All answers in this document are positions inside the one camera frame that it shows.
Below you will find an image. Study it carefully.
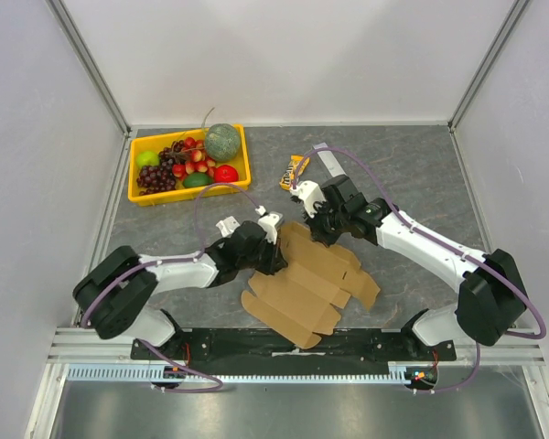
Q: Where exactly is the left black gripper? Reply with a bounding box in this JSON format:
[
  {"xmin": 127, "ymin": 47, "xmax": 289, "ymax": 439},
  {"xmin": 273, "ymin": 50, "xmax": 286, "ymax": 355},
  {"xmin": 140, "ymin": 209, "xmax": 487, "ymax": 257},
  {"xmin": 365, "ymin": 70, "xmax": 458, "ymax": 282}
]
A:
[{"xmin": 238, "ymin": 232, "xmax": 287, "ymax": 276}]

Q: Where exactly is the cardboard box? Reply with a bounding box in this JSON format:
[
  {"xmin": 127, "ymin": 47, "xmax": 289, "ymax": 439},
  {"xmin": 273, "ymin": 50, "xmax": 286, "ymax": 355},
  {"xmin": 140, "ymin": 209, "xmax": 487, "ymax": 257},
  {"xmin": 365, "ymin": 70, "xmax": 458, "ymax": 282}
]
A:
[{"xmin": 241, "ymin": 222, "xmax": 380, "ymax": 349}]

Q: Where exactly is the white paper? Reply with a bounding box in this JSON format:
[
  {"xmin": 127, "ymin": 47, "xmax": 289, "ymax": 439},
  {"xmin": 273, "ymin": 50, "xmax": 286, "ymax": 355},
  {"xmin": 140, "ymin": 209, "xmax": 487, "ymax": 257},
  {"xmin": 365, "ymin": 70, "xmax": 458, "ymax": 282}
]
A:
[{"xmin": 216, "ymin": 216, "xmax": 240, "ymax": 238}]

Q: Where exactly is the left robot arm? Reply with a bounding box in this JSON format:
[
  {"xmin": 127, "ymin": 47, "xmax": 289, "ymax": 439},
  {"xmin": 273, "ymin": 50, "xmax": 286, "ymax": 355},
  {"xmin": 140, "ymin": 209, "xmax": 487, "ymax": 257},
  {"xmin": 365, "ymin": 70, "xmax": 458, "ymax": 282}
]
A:
[{"xmin": 72, "ymin": 212, "xmax": 287, "ymax": 359}]

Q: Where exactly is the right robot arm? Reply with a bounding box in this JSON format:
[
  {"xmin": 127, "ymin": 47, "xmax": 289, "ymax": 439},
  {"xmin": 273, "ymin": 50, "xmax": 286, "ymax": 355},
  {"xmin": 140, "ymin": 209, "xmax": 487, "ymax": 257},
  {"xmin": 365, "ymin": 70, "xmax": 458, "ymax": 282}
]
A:
[{"xmin": 291, "ymin": 175, "xmax": 527, "ymax": 360}]

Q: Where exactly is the clear plastic stick box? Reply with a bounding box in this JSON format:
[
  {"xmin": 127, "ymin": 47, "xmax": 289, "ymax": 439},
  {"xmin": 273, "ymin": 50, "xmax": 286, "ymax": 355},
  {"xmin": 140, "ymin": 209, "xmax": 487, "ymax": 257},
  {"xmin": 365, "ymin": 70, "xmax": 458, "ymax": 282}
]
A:
[{"xmin": 313, "ymin": 143, "xmax": 345, "ymax": 177}]

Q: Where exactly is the yellow candy bag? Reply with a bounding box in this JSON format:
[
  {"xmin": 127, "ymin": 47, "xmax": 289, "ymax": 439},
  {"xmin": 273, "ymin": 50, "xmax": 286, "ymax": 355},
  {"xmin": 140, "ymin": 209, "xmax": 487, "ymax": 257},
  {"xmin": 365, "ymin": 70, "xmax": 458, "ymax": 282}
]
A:
[{"xmin": 279, "ymin": 155, "xmax": 310, "ymax": 191}]

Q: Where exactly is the white tape strip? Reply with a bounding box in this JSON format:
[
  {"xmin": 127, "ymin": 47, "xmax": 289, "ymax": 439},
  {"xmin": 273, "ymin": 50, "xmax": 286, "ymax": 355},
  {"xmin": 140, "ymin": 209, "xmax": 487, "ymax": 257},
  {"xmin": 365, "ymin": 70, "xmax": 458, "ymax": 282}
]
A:
[{"xmin": 271, "ymin": 348, "xmax": 326, "ymax": 358}]

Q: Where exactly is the red tomato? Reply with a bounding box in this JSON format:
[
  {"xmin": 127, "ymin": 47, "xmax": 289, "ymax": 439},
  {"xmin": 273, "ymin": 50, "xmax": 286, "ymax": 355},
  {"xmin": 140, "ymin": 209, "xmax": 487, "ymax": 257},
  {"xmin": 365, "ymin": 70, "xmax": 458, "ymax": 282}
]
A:
[{"xmin": 213, "ymin": 165, "xmax": 239, "ymax": 183}]

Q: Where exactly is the yellow plastic bin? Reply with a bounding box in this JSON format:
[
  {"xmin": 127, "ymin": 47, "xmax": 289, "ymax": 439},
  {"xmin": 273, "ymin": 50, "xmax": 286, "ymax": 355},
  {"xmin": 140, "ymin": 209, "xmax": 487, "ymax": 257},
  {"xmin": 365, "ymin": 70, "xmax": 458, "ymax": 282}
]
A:
[{"xmin": 128, "ymin": 124, "xmax": 252, "ymax": 207}]

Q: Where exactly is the red cherry bunch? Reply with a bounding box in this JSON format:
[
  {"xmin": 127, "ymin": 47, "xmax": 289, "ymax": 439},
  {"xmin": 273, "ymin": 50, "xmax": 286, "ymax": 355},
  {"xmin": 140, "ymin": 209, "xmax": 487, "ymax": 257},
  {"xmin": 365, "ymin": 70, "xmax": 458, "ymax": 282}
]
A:
[{"xmin": 158, "ymin": 137, "xmax": 216, "ymax": 180}]

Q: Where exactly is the green netted melon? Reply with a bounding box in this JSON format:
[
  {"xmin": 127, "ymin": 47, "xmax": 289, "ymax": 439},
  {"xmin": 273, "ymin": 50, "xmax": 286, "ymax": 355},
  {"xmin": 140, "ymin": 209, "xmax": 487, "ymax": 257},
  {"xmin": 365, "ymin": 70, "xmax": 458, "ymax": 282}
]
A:
[{"xmin": 205, "ymin": 123, "xmax": 242, "ymax": 162}]

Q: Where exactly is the dark purple grape bunch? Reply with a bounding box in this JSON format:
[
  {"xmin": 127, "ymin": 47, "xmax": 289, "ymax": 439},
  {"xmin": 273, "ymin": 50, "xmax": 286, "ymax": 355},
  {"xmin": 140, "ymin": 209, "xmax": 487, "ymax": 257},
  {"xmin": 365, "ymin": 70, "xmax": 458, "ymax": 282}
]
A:
[{"xmin": 136, "ymin": 166, "xmax": 177, "ymax": 196}]

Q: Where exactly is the green apple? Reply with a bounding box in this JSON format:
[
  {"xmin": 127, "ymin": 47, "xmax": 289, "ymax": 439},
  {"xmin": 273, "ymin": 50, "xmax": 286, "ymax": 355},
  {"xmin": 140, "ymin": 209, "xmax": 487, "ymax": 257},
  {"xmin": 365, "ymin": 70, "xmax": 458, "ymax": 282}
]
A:
[{"xmin": 135, "ymin": 151, "xmax": 160, "ymax": 168}]

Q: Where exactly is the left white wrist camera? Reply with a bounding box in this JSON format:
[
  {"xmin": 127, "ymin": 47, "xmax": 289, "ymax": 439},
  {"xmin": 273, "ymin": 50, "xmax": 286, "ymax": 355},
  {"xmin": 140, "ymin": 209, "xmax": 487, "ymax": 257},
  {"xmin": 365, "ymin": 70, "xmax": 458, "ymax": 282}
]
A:
[{"xmin": 255, "ymin": 205, "xmax": 284, "ymax": 244}]

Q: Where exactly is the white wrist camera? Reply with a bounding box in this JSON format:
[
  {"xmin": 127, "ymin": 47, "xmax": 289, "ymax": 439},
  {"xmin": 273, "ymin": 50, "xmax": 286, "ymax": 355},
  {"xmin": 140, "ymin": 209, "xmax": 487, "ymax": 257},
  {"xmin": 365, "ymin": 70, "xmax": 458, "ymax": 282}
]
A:
[
  {"xmin": 255, "ymin": 205, "xmax": 284, "ymax": 244},
  {"xmin": 290, "ymin": 180, "xmax": 326, "ymax": 220}
]

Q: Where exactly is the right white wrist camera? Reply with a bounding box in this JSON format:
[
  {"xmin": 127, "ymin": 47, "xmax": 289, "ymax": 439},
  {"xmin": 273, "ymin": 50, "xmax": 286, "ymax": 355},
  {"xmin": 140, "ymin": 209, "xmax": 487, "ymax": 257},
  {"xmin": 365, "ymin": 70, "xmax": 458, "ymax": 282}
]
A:
[{"xmin": 290, "ymin": 180, "xmax": 326, "ymax": 220}]

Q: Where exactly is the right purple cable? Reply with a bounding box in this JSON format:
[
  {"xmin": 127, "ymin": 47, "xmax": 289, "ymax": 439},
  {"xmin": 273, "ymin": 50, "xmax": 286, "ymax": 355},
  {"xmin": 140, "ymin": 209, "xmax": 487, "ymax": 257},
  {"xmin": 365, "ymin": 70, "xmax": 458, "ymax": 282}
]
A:
[{"xmin": 291, "ymin": 145, "xmax": 548, "ymax": 397}]

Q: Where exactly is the purple cable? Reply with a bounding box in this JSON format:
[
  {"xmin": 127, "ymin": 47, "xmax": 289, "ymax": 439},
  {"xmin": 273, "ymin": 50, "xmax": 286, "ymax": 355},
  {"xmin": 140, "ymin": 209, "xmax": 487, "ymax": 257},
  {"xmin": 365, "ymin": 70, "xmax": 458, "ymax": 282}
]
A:
[
  {"xmin": 291, "ymin": 145, "xmax": 548, "ymax": 397},
  {"xmin": 80, "ymin": 182, "xmax": 266, "ymax": 393}
]

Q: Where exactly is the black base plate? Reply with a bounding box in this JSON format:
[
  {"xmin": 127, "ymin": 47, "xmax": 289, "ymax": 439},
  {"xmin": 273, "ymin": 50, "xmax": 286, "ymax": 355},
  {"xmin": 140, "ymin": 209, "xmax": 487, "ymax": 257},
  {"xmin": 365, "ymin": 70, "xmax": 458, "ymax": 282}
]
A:
[{"xmin": 130, "ymin": 327, "xmax": 458, "ymax": 377}]

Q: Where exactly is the grey slotted cable duct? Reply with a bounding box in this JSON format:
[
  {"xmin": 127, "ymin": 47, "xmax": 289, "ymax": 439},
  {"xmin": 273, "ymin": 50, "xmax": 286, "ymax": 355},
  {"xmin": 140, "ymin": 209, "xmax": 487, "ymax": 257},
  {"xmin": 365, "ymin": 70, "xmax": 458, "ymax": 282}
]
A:
[{"xmin": 67, "ymin": 363, "xmax": 419, "ymax": 385}]

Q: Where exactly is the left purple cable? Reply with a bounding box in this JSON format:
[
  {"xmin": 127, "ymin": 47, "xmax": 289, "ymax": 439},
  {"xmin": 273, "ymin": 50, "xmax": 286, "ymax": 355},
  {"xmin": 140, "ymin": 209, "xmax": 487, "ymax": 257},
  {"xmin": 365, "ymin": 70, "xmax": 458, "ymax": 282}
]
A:
[{"xmin": 80, "ymin": 182, "xmax": 266, "ymax": 393}]

